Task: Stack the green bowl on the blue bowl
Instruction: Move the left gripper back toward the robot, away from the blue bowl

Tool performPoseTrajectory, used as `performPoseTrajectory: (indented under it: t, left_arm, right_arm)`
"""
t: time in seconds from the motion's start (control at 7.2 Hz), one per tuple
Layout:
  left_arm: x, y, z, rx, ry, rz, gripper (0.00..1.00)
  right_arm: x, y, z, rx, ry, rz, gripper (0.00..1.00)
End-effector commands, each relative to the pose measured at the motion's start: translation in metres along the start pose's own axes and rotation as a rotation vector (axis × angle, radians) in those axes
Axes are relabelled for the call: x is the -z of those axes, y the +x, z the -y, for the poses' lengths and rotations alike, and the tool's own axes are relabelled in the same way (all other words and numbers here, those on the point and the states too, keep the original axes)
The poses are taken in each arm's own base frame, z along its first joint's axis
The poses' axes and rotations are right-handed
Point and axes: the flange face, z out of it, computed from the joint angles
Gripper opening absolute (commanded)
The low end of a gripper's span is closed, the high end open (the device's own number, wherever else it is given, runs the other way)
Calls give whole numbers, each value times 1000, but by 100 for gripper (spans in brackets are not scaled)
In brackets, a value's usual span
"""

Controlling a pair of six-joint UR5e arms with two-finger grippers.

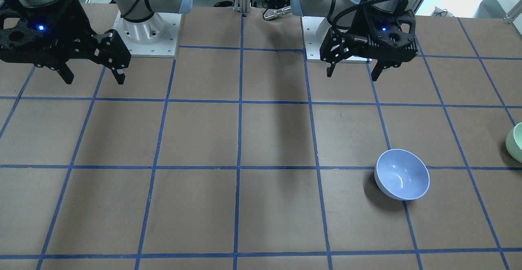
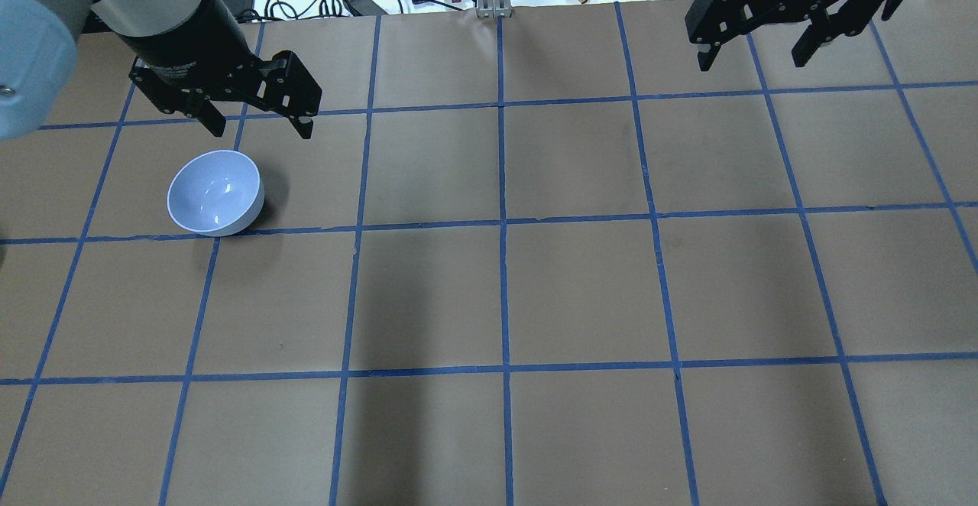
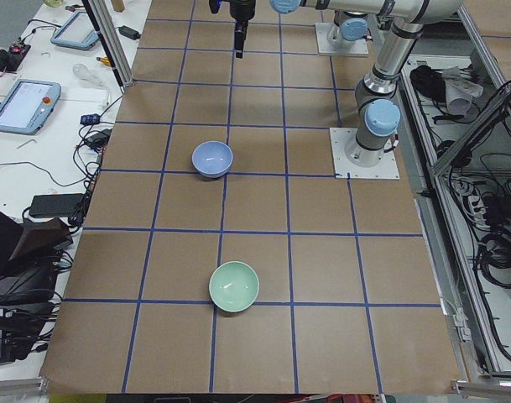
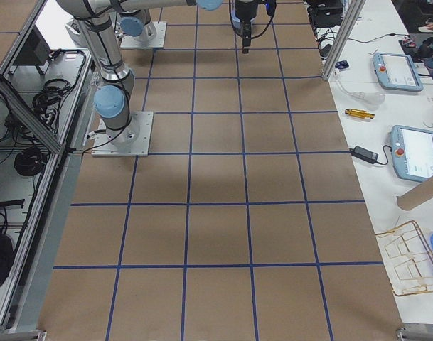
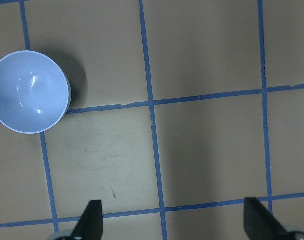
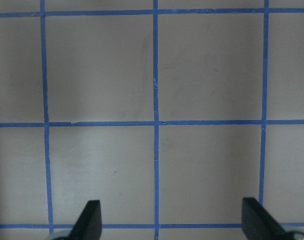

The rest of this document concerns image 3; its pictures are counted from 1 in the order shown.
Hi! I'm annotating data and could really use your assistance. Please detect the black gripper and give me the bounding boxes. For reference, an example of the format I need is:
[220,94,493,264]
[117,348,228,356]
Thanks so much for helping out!
[229,0,256,59]

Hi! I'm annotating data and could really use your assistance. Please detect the green ceramic bowl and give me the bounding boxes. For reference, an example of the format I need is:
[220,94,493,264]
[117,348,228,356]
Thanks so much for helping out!
[208,261,260,313]

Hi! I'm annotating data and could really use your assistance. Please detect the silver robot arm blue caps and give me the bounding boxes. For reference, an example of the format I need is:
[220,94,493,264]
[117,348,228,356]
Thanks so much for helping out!
[270,0,461,167]

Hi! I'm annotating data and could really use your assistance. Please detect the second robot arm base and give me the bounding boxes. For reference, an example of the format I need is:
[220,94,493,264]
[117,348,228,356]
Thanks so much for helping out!
[333,10,368,41]

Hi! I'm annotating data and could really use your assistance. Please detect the blue ceramic bowl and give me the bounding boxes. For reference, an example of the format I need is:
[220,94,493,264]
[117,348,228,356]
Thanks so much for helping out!
[191,141,234,179]

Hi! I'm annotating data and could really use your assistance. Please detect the small black power adapter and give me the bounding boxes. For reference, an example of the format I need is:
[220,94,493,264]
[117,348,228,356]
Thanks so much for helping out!
[117,25,141,40]

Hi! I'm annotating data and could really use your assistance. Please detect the far blue teach pendant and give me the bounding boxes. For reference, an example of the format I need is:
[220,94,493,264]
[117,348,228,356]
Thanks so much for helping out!
[50,10,99,50]

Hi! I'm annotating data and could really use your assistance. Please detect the blue teach pendant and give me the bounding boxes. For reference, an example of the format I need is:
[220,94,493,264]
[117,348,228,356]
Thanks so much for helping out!
[0,79,61,135]
[50,10,99,50]

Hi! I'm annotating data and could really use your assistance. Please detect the clear plastic bottle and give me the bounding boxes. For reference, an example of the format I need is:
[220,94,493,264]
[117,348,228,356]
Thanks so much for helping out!
[72,64,107,86]

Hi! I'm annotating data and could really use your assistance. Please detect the small blue usb device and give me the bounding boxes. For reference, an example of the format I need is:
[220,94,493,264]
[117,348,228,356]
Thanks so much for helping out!
[80,113,101,126]

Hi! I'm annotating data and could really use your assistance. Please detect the black cloth bundle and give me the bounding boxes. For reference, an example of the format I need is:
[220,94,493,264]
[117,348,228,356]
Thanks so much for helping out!
[409,65,446,102]

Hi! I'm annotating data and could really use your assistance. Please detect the near blue teach pendant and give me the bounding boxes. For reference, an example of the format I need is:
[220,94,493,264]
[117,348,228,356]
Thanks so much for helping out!
[0,79,61,135]

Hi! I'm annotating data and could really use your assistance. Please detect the crumpled white paper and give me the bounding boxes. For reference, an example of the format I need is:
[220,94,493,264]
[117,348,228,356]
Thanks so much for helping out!
[441,66,483,116]

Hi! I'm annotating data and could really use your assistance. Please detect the silver hex key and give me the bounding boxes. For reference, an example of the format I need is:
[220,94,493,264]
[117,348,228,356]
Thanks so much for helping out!
[16,139,37,149]

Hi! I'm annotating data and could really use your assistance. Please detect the black power adapter brick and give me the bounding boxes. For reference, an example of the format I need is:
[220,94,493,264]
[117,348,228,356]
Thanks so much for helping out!
[29,193,84,218]

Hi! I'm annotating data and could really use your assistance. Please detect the white power strip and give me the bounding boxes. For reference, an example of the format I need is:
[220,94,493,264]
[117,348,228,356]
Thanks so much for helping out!
[458,181,490,231]

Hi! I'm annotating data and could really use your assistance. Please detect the black monitor stand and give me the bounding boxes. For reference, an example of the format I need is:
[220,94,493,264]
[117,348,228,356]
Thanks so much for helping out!
[0,211,73,365]

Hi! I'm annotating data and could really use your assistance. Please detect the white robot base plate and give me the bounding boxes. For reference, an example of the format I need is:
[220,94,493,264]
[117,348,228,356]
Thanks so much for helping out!
[329,128,400,180]

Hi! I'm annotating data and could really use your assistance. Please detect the aluminium frame post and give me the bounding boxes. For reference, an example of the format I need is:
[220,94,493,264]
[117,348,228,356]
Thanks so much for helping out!
[82,0,133,88]

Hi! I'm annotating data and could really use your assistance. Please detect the aluminium diagonal frame strut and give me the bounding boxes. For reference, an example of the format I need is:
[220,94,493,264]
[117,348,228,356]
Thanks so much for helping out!
[430,80,511,177]

